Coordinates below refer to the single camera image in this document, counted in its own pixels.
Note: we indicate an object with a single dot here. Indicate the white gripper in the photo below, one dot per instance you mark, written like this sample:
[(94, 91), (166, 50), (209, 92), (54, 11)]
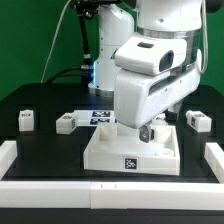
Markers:
[(134, 103)]

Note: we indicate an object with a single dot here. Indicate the white square tabletop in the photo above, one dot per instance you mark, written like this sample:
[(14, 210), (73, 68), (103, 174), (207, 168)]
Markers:
[(114, 147)]

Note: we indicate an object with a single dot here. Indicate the white U-shaped obstacle fence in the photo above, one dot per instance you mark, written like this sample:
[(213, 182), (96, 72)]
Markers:
[(104, 195)]

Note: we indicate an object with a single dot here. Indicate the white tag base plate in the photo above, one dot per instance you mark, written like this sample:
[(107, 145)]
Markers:
[(94, 117)]

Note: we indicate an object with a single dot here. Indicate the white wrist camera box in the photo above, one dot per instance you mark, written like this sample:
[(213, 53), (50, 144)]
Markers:
[(151, 56)]

